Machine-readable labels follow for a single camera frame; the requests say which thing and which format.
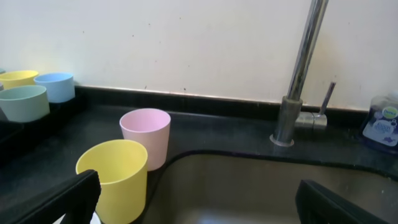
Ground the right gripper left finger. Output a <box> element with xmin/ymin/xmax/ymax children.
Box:
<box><xmin>0</xmin><ymin>169</ymin><xmax>102</xmax><ymax>224</ymax></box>

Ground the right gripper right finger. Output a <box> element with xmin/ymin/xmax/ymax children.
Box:
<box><xmin>294</xmin><ymin>179</ymin><xmax>391</xmax><ymax>224</ymax></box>

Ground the yellow cup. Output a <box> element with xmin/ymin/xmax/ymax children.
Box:
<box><xmin>0</xmin><ymin>70</ymin><xmax>40</xmax><ymax>90</ymax></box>
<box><xmin>75</xmin><ymin>139</ymin><xmax>149</xmax><ymax>224</ymax></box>

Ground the pink cup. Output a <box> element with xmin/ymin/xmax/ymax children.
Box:
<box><xmin>119</xmin><ymin>108</ymin><xmax>172</xmax><ymax>172</ymax></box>

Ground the steel sink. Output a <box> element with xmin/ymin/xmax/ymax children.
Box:
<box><xmin>136</xmin><ymin>151</ymin><xmax>398</xmax><ymax>224</ymax></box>

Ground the blue soap bottle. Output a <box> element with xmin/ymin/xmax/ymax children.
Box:
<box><xmin>360</xmin><ymin>90</ymin><xmax>398</xmax><ymax>155</ymax></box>

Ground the blue cup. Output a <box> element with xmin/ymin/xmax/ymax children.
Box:
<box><xmin>33</xmin><ymin>72</ymin><xmax>76</xmax><ymax>104</ymax></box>

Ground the steel tap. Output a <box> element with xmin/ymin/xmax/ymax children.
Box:
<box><xmin>269</xmin><ymin>0</ymin><xmax>337</xmax><ymax>147</ymax></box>

